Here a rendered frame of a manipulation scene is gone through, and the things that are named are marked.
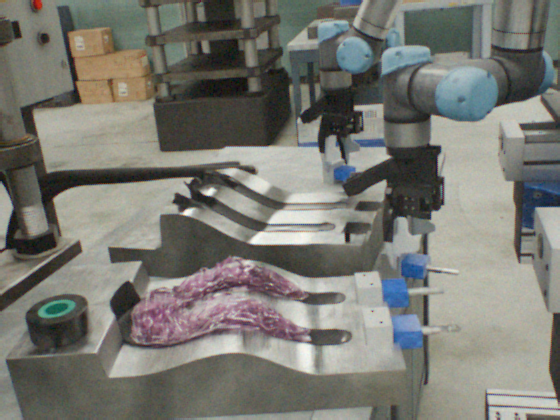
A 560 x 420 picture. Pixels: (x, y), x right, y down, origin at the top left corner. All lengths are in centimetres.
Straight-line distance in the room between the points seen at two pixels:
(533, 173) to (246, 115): 386
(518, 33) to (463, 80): 13
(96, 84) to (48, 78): 612
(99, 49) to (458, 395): 632
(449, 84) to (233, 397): 51
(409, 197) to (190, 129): 417
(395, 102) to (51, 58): 101
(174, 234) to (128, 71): 654
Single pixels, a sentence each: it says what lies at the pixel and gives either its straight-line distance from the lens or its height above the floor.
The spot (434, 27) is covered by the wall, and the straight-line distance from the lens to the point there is 746.
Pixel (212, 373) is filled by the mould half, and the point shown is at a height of 87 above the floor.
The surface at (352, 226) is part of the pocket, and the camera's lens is 116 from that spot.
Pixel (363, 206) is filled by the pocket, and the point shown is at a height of 88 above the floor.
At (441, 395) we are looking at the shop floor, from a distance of 218.
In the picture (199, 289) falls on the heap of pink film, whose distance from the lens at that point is 96.
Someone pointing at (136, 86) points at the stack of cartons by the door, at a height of 17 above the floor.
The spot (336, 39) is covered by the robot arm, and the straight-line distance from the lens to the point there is 152.
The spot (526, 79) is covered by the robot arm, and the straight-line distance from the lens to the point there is 102.
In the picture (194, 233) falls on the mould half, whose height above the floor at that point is 90.
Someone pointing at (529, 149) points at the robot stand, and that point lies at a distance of 129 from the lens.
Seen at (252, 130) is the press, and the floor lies 14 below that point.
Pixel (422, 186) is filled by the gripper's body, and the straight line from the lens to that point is 104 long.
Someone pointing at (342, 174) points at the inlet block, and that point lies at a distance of 160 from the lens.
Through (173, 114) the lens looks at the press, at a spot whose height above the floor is 31.
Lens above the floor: 134
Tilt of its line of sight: 21 degrees down
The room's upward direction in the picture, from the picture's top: 5 degrees counter-clockwise
